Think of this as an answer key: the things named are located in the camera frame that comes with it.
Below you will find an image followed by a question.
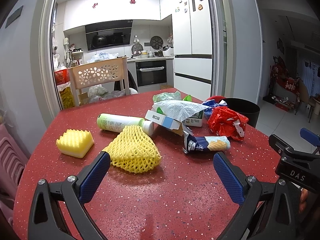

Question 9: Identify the blue white bag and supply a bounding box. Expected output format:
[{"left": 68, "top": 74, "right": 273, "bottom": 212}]
[{"left": 202, "top": 99, "right": 227, "bottom": 119}]

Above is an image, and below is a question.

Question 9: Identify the white blue carton box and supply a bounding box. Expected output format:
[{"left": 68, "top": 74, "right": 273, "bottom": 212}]
[{"left": 145, "top": 110, "right": 203, "bottom": 136}]

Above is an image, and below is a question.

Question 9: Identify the black trash bin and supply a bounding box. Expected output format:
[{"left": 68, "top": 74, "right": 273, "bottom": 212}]
[{"left": 223, "top": 98, "right": 260, "bottom": 128}]

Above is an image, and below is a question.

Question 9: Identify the yellow sponge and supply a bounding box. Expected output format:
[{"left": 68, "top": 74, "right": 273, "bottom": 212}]
[{"left": 56, "top": 129, "right": 94, "bottom": 158}]

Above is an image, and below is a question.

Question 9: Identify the red crumpled wrapper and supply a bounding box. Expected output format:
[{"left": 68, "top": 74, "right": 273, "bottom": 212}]
[{"left": 207, "top": 106, "right": 249, "bottom": 141}]

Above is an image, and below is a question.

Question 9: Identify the yellow foam fruit net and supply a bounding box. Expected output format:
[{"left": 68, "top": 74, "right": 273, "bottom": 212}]
[{"left": 103, "top": 125, "right": 161, "bottom": 173}]

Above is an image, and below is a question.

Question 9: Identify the light green lotion bottle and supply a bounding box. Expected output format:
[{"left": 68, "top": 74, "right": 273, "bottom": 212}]
[{"left": 97, "top": 113, "right": 154, "bottom": 136}]

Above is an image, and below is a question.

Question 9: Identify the red stool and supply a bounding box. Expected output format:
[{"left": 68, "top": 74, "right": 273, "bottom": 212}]
[{"left": 207, "top": 95, "right": 225, "bottom": 103}]

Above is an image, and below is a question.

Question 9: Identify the blue white snack wrapper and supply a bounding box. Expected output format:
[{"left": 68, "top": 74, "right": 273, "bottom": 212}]
[{"left": 183, "top": 132, "right": 231, "bottom": 154}]

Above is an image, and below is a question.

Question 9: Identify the bright green plastic bag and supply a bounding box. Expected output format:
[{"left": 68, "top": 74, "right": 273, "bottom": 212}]
[{"left": 183, "top": 95, "right": 192, "bottom": 102}]

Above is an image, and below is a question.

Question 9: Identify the beige flower-cutout chair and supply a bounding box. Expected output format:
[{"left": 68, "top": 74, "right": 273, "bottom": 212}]
[{"left": 68, "top": 57, "right": 130, "bottom": 106}]

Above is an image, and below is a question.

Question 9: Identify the red plastic basket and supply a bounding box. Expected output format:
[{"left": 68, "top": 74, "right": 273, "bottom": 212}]
[{"left": 54, "top": 68, "right": 70, "bottom": 86}]

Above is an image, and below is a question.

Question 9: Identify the black jacket on chair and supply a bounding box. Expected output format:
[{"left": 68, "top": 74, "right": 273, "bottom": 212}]
[{"left": 113, "top": 70, "right": 138, "bottom": 91}]

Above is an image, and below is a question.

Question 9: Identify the pale green crumpled bag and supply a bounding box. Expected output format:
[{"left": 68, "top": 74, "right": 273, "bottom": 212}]
[{"left": 152, "top": 90, "right": 181, "bottom": 102}]

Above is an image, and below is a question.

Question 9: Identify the small cardboard box on floor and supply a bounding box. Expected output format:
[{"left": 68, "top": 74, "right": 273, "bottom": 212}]
[{"left": 160, "top": 85, "right": 172, "bottom": 90}]

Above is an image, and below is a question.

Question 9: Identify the black built-in oven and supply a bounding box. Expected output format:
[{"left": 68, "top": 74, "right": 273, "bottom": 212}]
[{"left": 136, "top": 60, "right": 167, "bottom": 87}]

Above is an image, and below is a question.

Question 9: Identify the white refrigerator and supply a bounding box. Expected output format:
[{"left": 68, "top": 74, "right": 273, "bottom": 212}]
[{"left": 172, "top": 0, "right": 214, "bottom": 101}]

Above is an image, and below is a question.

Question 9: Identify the black range hood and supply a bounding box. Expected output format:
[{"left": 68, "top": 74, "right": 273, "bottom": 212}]
[{"left": 85, "top": 20, "right": 133, "bottom": 50}]

